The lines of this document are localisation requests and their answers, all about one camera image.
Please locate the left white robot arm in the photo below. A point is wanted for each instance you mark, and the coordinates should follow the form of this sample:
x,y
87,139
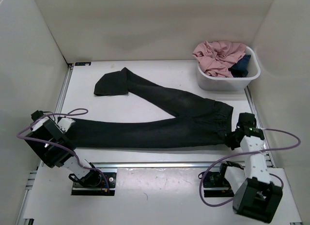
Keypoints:
x,y
47,138

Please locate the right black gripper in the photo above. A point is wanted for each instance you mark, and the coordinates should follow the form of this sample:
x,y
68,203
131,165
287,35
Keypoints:
x,y
228,139

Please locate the pink garment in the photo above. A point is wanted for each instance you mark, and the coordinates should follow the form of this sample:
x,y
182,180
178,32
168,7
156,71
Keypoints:
x,y
216,58

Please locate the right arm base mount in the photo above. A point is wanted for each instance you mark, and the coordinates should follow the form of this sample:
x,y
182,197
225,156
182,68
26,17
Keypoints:
x,y
215,184

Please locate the navy blue garment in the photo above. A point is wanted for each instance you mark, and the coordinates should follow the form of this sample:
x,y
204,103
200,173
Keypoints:
x,y
239,70

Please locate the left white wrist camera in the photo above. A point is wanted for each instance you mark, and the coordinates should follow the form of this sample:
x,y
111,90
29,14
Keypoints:
x,y
65,124

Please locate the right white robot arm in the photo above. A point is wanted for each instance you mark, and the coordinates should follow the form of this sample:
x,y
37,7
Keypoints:
x,y
255,194

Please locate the white plastic basket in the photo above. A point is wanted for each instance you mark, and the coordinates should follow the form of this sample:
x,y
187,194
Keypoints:
x,y
230,83

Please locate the aluminium frame rail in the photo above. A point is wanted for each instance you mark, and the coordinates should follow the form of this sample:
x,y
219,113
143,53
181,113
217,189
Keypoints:
x,y
153,165

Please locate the black trousers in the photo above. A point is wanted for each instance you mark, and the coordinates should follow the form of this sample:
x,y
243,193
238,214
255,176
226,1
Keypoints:
x,y
195,121

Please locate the small dark label sticker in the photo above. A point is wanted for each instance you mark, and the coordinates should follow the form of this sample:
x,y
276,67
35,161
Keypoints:
x,y
82,64

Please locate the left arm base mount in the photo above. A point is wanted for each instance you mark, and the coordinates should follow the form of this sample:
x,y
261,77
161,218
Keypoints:
x,y
93,184

